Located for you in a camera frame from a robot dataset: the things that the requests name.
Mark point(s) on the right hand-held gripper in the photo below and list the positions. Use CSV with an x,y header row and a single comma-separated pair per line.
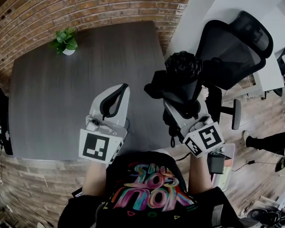
x,y
210,136

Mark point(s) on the black umbrella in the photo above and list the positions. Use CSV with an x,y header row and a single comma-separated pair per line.
x,y
180,79

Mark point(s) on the black power adapter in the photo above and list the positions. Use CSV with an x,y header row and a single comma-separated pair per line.
x,y
251,162

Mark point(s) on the black mesh office chair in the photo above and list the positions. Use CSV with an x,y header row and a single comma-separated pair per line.
x,y
230,51

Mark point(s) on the person's left forearm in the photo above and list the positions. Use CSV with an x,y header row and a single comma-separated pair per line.
x,y
93,179

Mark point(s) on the black t-shirt with colourful print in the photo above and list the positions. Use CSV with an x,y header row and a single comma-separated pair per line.
x,y
149,191

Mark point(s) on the dark laptop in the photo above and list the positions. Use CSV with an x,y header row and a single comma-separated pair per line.
x,y
78,193

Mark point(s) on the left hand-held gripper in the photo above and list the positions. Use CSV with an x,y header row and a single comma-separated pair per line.
x,y
95,145

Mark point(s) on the dark grey wooden table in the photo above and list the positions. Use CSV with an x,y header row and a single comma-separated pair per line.
x,y
61,91

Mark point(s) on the black box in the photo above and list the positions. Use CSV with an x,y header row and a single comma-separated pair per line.
x,y
216,164

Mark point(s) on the green plant in white pot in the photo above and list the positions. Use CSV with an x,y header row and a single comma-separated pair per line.
x,y
66,43

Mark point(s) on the person's right forearm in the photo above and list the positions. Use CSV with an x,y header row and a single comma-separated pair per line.
x,y
200,174

